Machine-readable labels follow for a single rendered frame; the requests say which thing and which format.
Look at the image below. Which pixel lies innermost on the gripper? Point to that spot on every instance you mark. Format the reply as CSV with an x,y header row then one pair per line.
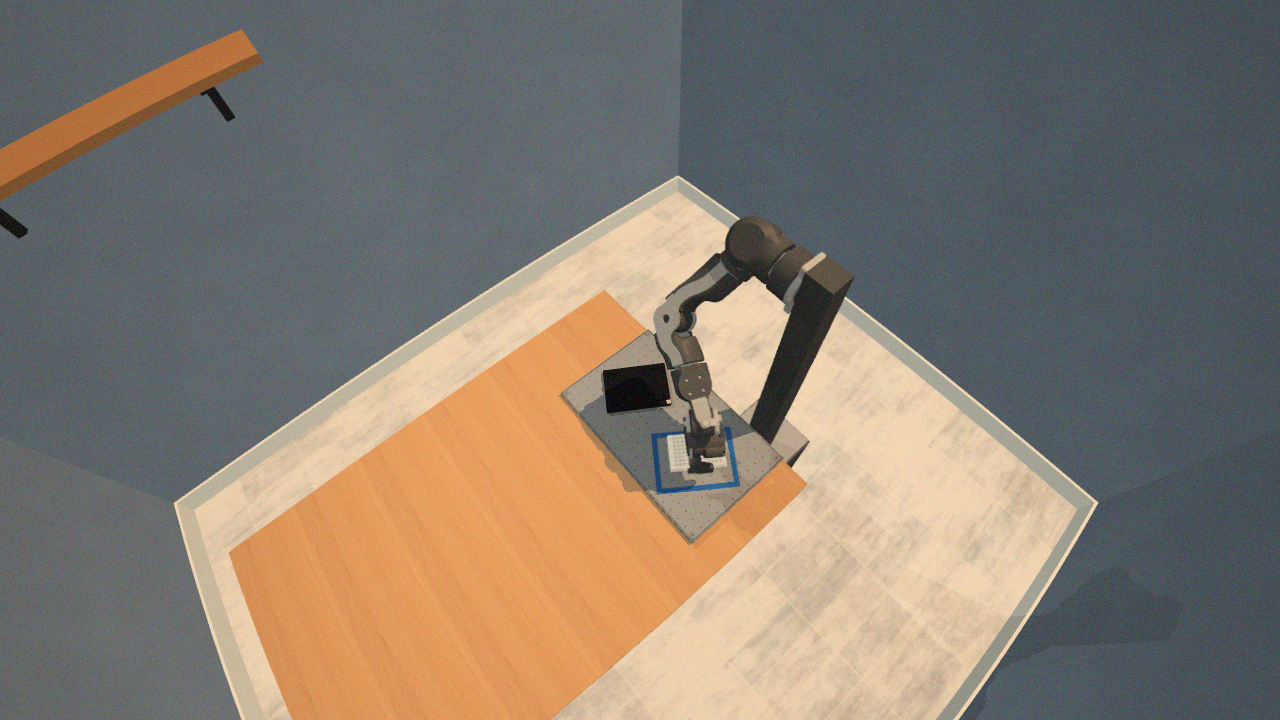
x,y
708,447

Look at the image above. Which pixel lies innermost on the black rectangular frame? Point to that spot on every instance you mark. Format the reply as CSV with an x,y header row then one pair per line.
x,y
634,388

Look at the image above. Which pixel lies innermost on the blue tape outline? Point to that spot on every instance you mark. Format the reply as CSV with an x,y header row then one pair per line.
x,y
736,482

